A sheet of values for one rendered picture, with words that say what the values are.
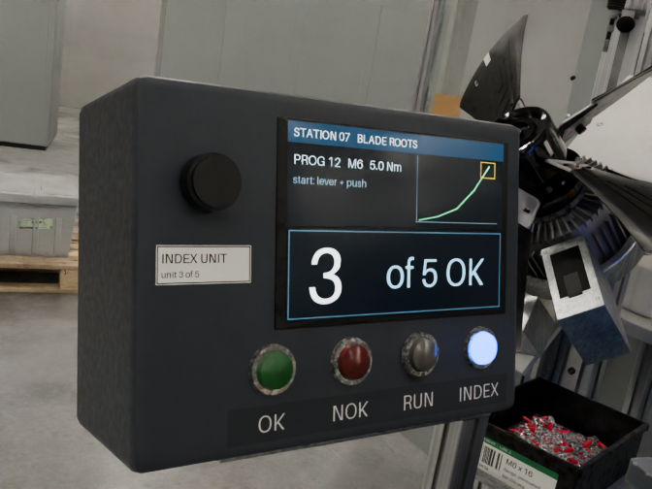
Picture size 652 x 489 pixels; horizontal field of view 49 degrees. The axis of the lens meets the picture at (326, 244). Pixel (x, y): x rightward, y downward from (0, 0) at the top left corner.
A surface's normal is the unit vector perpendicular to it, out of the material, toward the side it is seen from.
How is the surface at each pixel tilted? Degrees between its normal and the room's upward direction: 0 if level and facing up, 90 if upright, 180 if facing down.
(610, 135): 50
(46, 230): 96
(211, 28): 90
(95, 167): 90
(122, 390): 90
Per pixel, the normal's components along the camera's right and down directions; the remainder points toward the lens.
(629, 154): -0.54, -0.62
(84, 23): 0.26, 0.26
